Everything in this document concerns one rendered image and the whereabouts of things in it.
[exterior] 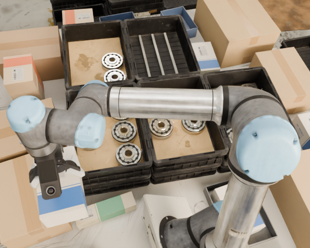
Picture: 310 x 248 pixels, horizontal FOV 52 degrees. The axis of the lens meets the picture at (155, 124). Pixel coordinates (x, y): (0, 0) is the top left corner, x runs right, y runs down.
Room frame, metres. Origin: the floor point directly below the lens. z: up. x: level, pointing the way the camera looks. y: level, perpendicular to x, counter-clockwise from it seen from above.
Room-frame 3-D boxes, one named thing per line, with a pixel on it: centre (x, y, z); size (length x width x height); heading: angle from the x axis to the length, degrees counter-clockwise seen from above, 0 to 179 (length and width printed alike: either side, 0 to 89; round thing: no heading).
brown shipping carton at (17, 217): (0.36, 0.45, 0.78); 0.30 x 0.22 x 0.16; 28
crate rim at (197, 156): (0.73, -0.10, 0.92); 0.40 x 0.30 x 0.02; 16
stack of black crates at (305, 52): (1.74, -1.09, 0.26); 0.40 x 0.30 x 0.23; 21
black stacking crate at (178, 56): (1.11, 0.02, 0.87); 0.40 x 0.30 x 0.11; 16
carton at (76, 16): (1.34, 0.47, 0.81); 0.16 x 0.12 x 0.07; 106
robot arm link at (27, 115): (0.34, 0.26, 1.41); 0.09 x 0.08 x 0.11; 88
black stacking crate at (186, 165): (0.73, -0.10, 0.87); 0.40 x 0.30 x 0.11; 16
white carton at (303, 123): (0.82, -0.75, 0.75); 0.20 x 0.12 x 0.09; 19
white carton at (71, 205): (0.32, 0.26, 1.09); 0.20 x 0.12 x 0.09; 21
